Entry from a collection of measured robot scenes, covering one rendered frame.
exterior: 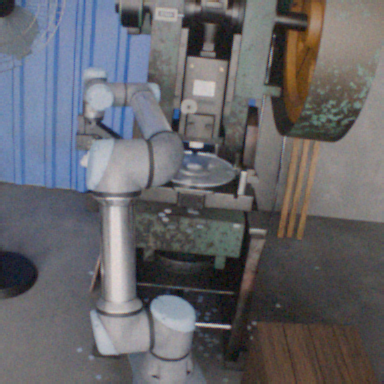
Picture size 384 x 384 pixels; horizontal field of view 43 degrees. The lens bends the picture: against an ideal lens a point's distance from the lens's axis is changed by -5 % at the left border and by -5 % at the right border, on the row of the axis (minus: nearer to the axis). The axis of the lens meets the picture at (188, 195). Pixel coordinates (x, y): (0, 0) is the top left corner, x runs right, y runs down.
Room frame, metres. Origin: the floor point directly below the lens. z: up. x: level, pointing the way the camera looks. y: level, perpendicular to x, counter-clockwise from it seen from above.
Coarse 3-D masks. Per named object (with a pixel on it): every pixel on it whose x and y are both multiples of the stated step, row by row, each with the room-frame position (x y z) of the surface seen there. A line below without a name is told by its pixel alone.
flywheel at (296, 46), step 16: (304, 0) 2.08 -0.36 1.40; (320, 0) 1.81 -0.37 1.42; (320, 16) 1.75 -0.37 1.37; (288, 32) 2.12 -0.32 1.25; (304, 32) 1.82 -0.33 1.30; (320, 32) 1.73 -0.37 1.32; (288, 48) 2.09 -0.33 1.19; (304, 48) 1.93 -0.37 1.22; (288, 64) 2.05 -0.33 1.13; (304, 64) 1.89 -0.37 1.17; (288, 80) 1.99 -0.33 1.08; (304, 80) 1.84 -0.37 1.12; (288, 96) 1.90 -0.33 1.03; (304, 96) 1.80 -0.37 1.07; (288, 112) 1.85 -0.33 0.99
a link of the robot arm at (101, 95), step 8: (96, 80) 1.50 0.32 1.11; (104, 80) 1.53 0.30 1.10; (88, 88) 1.47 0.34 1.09; (96, 88) 1.43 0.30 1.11; (104, 88) 1.43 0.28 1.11; (112, 88) 1.46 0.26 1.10; (120, 88) 1.47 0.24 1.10; (88, 96) 1.43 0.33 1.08; (96, 96) 1.42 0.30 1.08; (104, 96) 1.43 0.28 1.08; (112, 96) 1.44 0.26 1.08; (120, 96) 1.46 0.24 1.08; (96, 104) 1.42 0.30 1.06; (104, 104) 1.43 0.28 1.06; (112, 104) 1.46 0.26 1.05; (120, 104) 1.47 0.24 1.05
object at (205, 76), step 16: (192, 64) 1.72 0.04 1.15; (208, 64) 1.73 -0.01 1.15; (224, 64) 1.73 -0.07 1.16; (192, 80) 1.73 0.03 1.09; (208, 80) 1.73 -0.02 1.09; (224, 80) 1.73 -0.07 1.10; (192, 96) 1.73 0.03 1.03; (208, 96) 1.73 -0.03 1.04; (192, 112) 1.72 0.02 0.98; (208, 112) 1.73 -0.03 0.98; (192, 128) 1.69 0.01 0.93; (208, 128) 1.69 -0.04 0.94
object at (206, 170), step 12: (192, 156) 1.80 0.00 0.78; (204, 156) 1.81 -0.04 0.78; (180, 168) 1.66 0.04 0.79; (192, 168) 1.67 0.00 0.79; (204, 168) 1.68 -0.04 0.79; (216, 168) 1.71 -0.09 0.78; (228, 168) 1.72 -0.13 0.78; (180, 180) 1.57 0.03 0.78; (192, 180) 1.58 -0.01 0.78; (204, 180) 1.59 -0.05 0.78; (216, 180) 1.60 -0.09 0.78; (228, 180) 1.61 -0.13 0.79
